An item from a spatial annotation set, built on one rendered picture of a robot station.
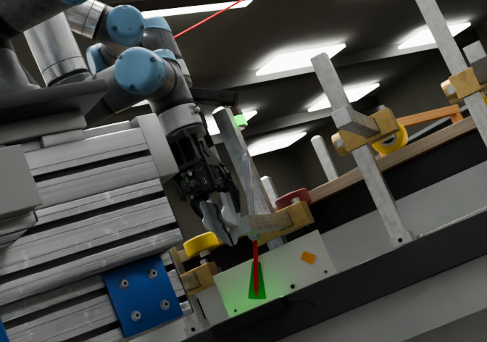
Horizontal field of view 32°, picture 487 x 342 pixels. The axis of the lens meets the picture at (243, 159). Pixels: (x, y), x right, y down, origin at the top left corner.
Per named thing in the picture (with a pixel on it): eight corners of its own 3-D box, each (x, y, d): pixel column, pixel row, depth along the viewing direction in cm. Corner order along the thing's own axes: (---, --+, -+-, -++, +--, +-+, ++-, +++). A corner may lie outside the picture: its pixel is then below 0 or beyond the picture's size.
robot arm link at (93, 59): (88, 33, 172) (137, 19, 176) (82, 55, 182) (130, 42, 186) (101, 67, 171) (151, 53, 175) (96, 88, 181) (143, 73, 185)
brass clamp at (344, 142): (397, 128, 171) (386, 106, 172) (338, 156, 175) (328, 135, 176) (401, 130, 177) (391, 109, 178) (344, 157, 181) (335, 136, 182)
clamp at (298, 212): (309, 222, 177) (299, 201, 178) (254, 247, 181) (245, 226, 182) (315, 222, 183) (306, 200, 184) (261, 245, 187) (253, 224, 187)
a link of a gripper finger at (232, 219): (224, 246, 141) (204, 196, 143) (236, 244, 147) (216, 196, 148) (240, 239, 140) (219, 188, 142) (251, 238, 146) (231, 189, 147)
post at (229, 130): (311, 306, 177) (223, 103, 186) (296, 313, 178) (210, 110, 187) (314, 304, 181) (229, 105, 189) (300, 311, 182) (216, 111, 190)
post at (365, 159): (417, 256, 170) (322, 48, 179) (401, 263, 171) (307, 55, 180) (419, 255, 174) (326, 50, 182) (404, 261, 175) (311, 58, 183)
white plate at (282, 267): (336, 273, 175) (317, 229, 177) (229, 319, 182) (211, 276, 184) (337, 273, 175) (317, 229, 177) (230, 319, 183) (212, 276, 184)
